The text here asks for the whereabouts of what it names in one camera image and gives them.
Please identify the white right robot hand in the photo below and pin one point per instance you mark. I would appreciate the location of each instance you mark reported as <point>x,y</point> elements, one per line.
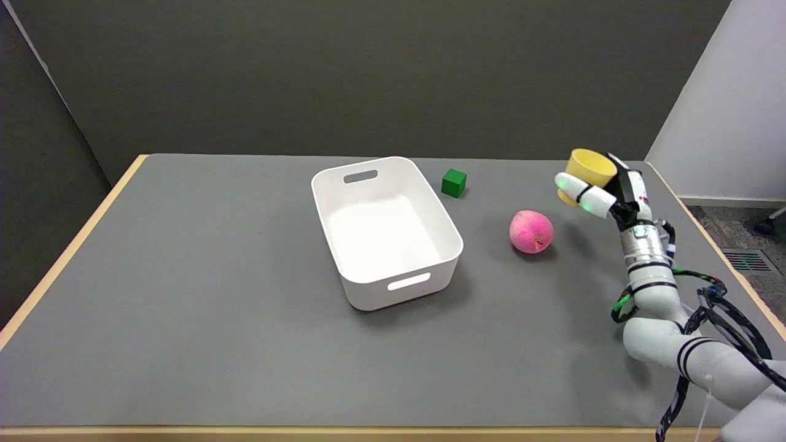
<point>623,190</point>

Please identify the yellow cup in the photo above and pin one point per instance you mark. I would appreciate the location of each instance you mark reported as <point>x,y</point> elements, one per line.
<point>588,169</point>

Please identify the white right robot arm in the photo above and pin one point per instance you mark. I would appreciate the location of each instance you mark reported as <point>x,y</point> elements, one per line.
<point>660,307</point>

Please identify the white plastic box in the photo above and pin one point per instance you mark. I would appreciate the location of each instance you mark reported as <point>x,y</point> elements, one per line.
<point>385,232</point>

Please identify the pink peach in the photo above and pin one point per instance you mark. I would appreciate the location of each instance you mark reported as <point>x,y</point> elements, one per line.
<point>531,231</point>

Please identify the floor vent grille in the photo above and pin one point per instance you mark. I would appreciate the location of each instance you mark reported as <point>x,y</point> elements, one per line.
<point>747,261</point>

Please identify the black chair caster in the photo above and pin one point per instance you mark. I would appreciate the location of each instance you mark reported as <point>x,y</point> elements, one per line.
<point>767,224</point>

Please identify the green cube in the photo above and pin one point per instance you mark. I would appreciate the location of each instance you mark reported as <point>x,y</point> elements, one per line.
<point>454,183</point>

